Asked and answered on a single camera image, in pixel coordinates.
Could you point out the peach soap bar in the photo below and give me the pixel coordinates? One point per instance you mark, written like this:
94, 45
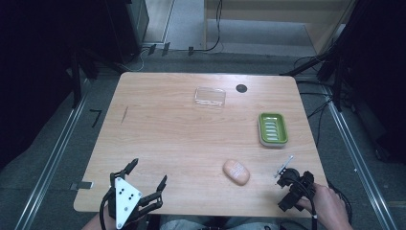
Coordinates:
236, 172

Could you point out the black stand legs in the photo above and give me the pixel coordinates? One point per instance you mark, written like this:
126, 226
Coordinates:
76, 76

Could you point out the dark round table grommet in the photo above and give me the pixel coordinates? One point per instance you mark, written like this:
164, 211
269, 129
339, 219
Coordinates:
241, 88

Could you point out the black tripod stand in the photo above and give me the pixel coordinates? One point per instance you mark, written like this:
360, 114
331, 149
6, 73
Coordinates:
332, 67

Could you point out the grey tape tab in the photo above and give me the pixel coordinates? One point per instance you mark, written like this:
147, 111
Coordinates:
82, 185

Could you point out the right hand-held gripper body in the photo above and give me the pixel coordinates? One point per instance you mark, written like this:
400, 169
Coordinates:
295, 187

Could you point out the metal floor rail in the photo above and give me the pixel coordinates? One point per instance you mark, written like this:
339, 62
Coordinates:
51, 163
359, 163

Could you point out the person's right hand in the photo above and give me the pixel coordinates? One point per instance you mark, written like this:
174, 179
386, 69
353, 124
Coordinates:
327, 204

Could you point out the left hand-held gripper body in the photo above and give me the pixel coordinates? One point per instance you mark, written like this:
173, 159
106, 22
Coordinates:
126, 198

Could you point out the light wooden board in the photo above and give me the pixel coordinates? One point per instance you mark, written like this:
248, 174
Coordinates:
325, 32

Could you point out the dark cabinet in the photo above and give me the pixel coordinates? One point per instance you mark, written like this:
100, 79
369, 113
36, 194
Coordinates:
127, 28

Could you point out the clear plastic lid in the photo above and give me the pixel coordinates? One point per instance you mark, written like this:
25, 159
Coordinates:
210, 96

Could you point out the green soap dish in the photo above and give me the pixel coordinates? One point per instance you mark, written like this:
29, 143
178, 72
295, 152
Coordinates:
273, 129

